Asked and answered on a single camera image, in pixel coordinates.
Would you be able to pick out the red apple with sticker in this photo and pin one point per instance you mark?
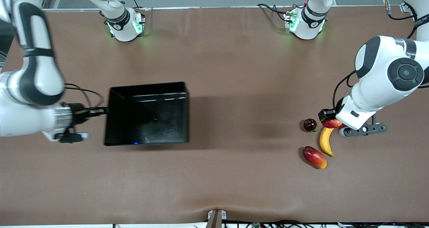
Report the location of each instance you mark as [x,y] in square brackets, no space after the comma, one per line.
[331,123]

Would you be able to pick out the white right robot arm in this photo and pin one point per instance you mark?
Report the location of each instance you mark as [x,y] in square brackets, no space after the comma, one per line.
[122,27]

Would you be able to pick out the dark purple mangosteen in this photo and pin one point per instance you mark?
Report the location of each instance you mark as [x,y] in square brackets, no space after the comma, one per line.
[310,125]

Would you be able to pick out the yellow banana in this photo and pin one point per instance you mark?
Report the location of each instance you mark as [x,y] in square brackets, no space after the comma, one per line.
[324,141]

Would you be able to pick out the small green circuit board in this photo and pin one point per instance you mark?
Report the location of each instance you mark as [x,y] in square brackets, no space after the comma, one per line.
[256,225]

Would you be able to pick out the black plastic box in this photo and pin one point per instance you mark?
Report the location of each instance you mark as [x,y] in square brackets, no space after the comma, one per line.
[147,121]

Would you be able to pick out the table cover mat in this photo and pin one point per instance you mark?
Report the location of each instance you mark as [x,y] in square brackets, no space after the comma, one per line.
[234,70]

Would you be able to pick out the red yellow mango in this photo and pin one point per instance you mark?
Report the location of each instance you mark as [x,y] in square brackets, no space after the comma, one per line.
[315,157]

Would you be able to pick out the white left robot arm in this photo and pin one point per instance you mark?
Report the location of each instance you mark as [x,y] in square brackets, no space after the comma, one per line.
[372,87]

